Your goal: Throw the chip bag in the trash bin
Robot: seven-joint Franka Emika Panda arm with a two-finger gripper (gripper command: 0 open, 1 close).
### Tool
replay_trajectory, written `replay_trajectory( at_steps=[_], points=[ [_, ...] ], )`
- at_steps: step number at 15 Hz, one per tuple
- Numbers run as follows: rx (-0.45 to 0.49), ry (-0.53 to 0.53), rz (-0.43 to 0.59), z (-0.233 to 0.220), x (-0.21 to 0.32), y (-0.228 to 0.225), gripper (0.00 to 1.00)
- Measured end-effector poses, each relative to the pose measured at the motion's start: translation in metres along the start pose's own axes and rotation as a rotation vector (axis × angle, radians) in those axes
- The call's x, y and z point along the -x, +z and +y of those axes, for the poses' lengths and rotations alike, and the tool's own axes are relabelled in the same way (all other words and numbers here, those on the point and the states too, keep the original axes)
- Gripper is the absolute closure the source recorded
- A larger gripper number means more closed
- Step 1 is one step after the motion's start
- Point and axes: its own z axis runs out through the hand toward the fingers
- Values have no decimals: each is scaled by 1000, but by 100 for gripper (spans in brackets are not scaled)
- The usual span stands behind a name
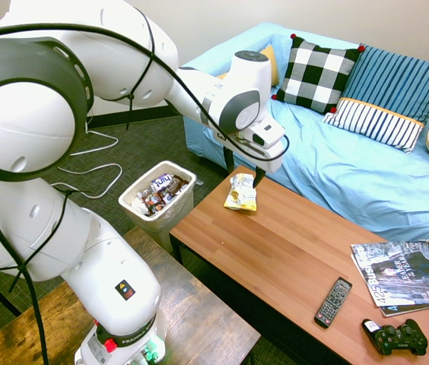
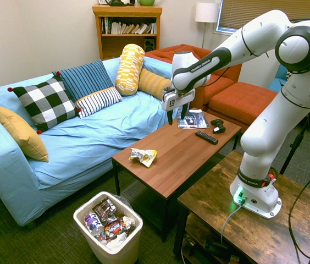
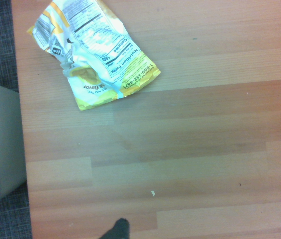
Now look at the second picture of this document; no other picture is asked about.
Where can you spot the green bowl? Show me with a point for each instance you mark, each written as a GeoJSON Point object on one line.
{"type": "Point", "coordinates": [146, 2]}

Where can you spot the red panda snack wrapper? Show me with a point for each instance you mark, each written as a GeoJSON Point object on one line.
{"type": "Point", "coordinates": [115, 227]}

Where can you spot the black game controller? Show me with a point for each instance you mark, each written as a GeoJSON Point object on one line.
{"type": "Point", "coordinates": [217, 126]}

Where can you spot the blue striped pillow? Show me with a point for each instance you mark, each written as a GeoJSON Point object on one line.
{"type": "Point", "coordinates": [86, 78]}

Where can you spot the yellow chip bag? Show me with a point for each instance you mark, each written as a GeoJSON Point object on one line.
{"type": "Point", "coordinates": [142, 157]}

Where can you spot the plain mustard pillow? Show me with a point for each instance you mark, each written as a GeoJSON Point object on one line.
{"type": "Point", "coordinates": [23, 134]}

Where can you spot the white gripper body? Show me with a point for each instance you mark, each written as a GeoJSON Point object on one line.
{"type": "Point", "coordinates": [175, 100]}

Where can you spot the rustic dark wood table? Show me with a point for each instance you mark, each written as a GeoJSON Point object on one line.
{"type": "Point", "coordinates": [254, 233]}

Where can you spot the white navy striped pillow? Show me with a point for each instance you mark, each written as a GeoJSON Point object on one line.
{"type": "Point", "coordinates": [98, 100]}

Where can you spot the light blue sofa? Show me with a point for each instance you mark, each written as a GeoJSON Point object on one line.
{"type": "Point", "coordinates": [89, 137]}

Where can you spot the white plastic trash bin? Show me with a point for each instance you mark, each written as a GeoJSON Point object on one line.
{"type": "Point", "coordinates": [122, 247]}

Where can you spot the mustard striped pillow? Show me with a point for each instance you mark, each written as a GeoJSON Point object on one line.
{"type": "Point", "coordinates": [152, 83]}

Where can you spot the brown window blinds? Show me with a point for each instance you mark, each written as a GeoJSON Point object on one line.
{"type": "Point", "coordinates": [240, 13]}

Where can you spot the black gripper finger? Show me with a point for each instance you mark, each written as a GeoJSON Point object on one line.
{"type": "Point", "coordinates": [185, 110]}
{"type": "Point", "coordinates": [170, 117]}

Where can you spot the silver crumpled wrapper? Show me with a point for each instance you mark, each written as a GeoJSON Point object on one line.
{"type": "Point", "coordinates": [129, 221]}

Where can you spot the orange ottoman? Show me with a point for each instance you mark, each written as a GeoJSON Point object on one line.
{"type": "Point", "coordinates": [240, 99]}

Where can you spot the orange armchair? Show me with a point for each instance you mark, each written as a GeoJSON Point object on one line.
{"type": "Point", "coordinates": [221, 82]}

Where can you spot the brown wooden coffee table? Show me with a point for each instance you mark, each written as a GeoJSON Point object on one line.
{"type": "Point", "coordinates": [177, 154]}

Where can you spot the white floor lamp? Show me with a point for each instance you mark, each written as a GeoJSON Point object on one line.
{"type": "Point", "coordinates": [206, 12]}

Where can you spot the wooden bookshelf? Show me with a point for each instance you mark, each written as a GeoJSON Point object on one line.
{"type": "Point", "coordinates": [127, 12]}

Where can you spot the white crumpled tissue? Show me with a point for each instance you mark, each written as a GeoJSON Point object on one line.
{"type": "Point", "coordinates": [116, 240]}

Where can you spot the black white checked pillow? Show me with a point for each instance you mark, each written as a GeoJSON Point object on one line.
{"type": "Point", "coordinates": [45, 101]}

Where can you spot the dark cover magazine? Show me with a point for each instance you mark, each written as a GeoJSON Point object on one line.
{"type": "Point", "coordinates": [199, 121]}

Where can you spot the row of books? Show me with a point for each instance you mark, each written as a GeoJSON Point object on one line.
{"type": "Point", "coordinates": [127, 28]}

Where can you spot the yellow white patterned bolster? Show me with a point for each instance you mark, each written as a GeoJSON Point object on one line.
{"type": "Point", "coordinates": [129, 68]}

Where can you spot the hint water bottle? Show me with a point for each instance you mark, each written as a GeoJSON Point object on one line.
{"type": "Point", "coordinates": [94, 224]}

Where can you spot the black remote control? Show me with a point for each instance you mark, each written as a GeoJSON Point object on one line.
{"type": "Point", "coordinates": [206, 137]}

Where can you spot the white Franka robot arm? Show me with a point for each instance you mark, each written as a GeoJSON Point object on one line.
{"type": "Point", "coordinates": [267, 110]}

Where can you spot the black speaker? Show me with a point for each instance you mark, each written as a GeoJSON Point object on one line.
{"type": "Point", "coordinates": [149, 44]}

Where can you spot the brown snack wrapper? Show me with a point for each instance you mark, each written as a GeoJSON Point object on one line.
{"type": "Point", "coordinates": [105, 209]}

